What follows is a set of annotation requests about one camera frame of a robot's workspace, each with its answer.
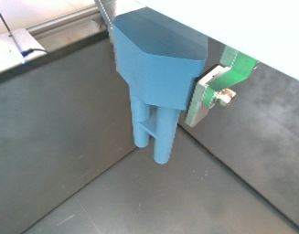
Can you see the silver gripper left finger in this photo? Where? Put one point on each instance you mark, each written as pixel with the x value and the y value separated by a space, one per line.
pixel 106 9

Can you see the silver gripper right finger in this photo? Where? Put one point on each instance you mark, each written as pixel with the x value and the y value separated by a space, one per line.
pixel 211 89

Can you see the blue three prong object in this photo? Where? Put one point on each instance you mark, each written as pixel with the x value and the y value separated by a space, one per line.
pixel 160 57

